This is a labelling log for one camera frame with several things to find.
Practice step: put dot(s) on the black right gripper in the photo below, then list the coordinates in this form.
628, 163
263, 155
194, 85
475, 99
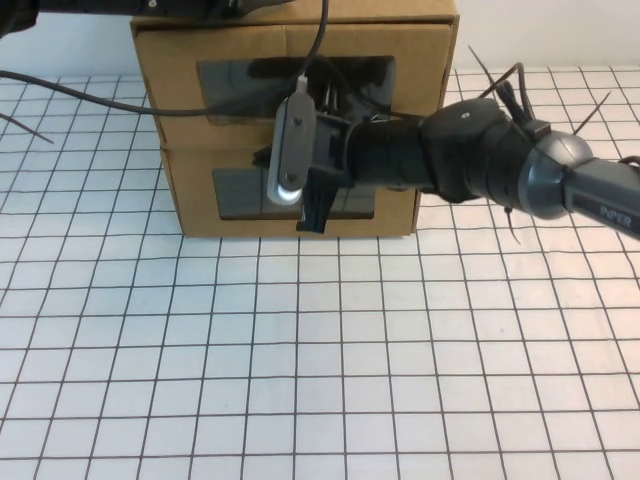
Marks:
332, 150

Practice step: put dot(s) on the brown cardboard shoe box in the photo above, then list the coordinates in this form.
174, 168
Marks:
175, 60

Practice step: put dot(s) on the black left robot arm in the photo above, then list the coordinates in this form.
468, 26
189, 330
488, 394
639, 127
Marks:
100, 6

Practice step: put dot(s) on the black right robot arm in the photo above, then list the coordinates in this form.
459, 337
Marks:
475, 150

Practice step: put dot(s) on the white black-grid tablecloth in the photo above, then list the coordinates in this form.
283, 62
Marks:
300, 375

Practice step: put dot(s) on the thin black zip tie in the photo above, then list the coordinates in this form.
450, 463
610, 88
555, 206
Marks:
511, 225
595, 111
482, 62
25, 127

